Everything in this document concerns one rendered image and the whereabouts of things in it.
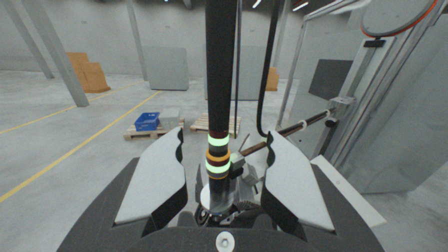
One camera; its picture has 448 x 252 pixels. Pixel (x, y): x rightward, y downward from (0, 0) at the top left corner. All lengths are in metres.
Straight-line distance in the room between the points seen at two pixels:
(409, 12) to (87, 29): 15.12
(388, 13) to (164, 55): 7.19
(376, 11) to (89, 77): 8.46
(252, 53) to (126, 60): 10.66
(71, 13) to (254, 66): 13.13
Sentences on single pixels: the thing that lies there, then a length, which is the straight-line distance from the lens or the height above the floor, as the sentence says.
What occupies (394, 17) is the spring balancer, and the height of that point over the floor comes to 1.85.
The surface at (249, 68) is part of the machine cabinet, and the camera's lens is 5.81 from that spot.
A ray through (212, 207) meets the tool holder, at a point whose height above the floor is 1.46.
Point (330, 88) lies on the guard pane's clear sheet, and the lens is 1.15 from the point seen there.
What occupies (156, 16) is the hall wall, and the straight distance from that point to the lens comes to 13.05.
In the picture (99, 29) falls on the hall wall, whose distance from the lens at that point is 14.70.
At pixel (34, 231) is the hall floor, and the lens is 2.69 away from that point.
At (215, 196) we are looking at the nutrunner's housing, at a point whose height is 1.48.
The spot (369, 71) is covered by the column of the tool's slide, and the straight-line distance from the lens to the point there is 0.80.
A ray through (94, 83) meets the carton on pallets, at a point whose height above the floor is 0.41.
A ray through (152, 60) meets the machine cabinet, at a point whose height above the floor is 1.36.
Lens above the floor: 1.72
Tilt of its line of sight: 28 degrees down
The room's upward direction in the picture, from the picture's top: 2 degrees clockwise
